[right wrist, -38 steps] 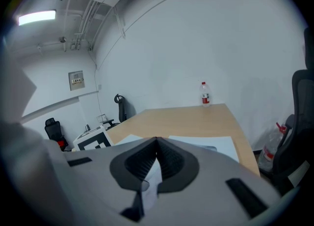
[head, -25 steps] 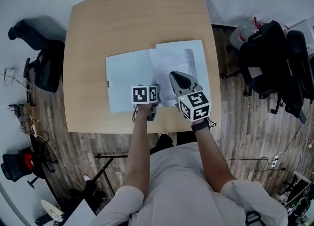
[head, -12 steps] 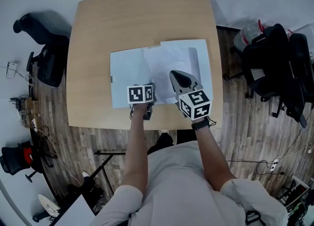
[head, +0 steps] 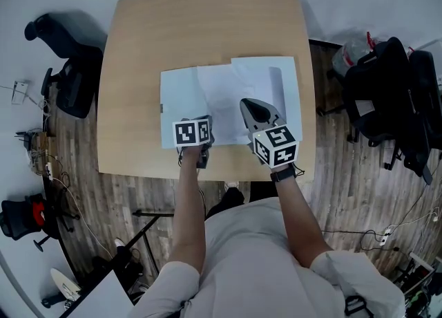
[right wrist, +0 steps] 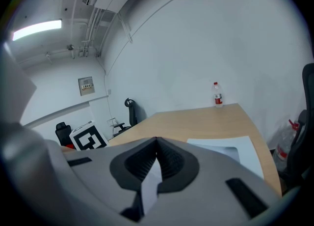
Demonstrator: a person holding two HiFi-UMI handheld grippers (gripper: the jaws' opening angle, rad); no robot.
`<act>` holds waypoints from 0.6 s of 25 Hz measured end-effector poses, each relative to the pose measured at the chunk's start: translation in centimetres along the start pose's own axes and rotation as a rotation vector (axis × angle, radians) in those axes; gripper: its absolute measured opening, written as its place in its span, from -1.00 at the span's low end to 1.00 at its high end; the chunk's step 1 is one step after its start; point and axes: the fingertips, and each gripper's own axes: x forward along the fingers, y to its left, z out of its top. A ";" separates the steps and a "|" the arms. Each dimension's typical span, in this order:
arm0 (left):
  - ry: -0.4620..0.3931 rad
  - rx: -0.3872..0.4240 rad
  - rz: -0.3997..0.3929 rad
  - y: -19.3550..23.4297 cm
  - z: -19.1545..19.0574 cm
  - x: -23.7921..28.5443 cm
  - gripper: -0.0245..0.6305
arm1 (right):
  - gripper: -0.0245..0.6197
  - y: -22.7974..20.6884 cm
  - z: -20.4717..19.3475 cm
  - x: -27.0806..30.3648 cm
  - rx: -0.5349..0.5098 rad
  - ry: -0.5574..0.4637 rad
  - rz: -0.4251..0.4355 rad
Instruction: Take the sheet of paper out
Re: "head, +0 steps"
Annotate person's right forearm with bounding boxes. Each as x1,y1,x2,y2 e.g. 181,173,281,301
269,164,334,269

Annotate white cloth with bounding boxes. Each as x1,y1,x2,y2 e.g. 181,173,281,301
196,63,278,147

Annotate long white cable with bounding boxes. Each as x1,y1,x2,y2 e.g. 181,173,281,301
51,176,115,259

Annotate white wall box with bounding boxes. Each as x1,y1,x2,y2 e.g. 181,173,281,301
11,80,30,105

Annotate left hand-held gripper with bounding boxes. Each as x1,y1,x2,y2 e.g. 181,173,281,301
172,115,215,169

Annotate thin white charger cable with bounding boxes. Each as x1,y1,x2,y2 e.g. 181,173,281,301
390,205,442,232

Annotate black strap clip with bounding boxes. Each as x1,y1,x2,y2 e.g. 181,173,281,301
344,294,374,318

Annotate black equipment rack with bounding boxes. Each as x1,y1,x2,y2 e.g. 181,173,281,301
392,250,442,318

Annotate long black floor cable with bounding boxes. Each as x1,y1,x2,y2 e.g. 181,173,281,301
320,227,412,254

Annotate white board panel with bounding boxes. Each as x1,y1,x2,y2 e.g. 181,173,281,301
66,269,135,318

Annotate white oval disc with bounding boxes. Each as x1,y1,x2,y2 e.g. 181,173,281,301
50,267,82,302

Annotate person's white shirt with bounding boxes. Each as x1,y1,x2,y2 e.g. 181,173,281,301
126,197,407,318

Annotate black metal stand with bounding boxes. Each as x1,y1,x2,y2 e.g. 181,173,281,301
68,209,175,308

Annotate person's black trousers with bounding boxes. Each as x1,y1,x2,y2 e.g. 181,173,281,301
206,181,279,221

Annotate black office chair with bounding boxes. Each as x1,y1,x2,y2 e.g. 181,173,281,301
0,192,81,253
316,36,415,149
23,13,104,120
383,50,442,186

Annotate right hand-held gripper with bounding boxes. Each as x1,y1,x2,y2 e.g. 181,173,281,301
239,97,300,169

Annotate clear plastic bag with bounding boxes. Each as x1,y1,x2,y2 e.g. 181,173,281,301
331,31,381,77

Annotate black router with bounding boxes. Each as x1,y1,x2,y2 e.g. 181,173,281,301
15,130,36,152

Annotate small wooden shelf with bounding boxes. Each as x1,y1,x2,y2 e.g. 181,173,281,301
30,131,58,176

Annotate person's left forearm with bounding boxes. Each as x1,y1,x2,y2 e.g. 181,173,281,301
168,146,207,275

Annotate red cloth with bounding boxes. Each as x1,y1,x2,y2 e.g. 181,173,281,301
31,201,47,228

